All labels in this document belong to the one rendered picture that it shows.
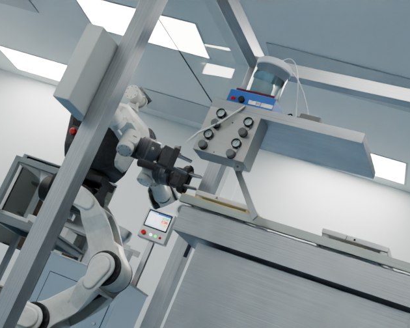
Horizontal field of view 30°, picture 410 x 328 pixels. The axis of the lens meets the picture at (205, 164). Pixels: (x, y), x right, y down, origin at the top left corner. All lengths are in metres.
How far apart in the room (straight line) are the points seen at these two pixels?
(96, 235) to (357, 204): 5.30
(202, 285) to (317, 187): 5.47
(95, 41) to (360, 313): 1.26
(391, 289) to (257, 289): 0.47
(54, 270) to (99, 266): 2.61
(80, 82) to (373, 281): 1.18
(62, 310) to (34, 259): 0.84
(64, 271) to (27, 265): 3.30
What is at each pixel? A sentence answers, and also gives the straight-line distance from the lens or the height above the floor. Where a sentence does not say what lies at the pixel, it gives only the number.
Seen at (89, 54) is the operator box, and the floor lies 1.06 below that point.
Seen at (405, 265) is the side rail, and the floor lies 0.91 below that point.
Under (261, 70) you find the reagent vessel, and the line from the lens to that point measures 3.09.
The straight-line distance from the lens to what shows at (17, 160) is 6.87.
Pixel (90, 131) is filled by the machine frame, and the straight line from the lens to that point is 2.33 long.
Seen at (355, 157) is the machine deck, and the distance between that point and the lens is 2.97.
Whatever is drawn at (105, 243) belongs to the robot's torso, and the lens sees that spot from 3.08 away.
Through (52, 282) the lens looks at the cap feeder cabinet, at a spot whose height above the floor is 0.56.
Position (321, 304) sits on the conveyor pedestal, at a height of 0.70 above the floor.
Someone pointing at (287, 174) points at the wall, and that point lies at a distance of 8.28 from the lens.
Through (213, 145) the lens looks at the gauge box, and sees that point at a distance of 2.91.
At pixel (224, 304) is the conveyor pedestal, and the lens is 2.77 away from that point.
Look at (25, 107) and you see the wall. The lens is 9.55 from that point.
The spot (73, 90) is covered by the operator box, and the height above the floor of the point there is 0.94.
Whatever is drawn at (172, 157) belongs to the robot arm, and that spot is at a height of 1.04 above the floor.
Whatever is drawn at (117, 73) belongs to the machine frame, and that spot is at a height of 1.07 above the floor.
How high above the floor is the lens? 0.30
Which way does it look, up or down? 15 degrees up
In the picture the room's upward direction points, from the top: 23 degrees clockwise
